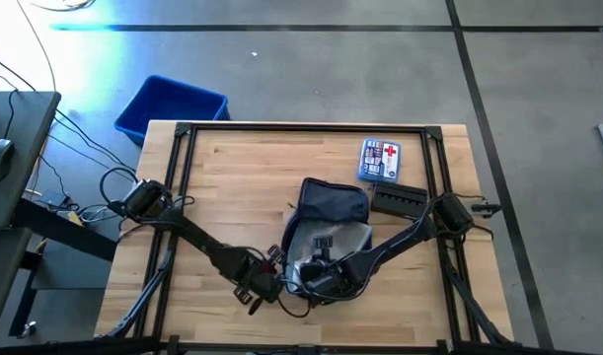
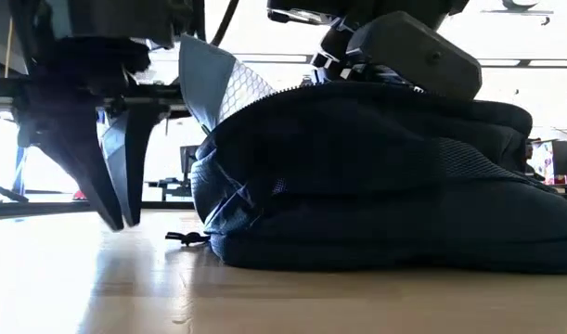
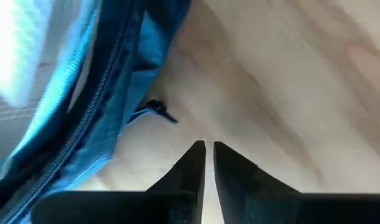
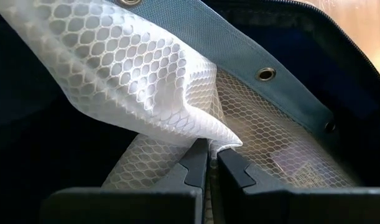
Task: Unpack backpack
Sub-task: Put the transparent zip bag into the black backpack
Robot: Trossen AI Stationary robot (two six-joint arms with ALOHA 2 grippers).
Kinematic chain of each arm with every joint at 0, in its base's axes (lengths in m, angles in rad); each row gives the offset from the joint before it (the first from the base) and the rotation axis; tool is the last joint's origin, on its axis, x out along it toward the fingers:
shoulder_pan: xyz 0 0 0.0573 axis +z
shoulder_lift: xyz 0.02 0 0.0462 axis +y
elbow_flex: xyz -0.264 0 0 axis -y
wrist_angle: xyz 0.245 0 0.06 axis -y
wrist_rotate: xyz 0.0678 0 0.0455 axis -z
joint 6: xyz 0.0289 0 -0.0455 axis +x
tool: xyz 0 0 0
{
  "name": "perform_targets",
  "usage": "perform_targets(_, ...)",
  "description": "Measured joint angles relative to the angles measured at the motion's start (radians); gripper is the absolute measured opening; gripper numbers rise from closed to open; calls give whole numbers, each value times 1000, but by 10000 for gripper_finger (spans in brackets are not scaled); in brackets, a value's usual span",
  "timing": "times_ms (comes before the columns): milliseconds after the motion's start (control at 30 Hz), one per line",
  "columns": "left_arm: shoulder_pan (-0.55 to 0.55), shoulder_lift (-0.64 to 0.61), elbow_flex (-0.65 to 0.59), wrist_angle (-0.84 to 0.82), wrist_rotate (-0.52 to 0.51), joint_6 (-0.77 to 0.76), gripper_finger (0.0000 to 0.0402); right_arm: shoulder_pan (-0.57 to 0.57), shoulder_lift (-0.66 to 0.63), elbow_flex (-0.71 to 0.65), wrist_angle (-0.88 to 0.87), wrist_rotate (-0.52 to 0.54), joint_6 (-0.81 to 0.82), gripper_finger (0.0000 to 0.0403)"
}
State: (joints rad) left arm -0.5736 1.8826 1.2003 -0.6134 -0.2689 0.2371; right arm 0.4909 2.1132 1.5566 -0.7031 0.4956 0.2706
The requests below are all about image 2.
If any black aluminium table frame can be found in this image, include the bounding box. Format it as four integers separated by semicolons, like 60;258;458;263
0;179;196;220

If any dark blue backpack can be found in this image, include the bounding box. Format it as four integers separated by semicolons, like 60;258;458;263
164;81;567;276

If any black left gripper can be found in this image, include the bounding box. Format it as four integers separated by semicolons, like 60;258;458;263
8;0;195;233

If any clear pouch with blue zipper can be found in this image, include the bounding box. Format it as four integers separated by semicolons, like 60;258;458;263
177;33;278;135

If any colourful patterned curtain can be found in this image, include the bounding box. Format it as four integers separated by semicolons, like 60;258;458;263
529;140;557;186

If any person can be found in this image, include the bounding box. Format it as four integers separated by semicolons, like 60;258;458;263
522;137;547;183

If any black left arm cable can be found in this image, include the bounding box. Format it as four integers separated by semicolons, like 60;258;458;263
210;0;241;48

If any blue window post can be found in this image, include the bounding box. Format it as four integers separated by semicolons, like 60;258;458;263
12;146;29;196

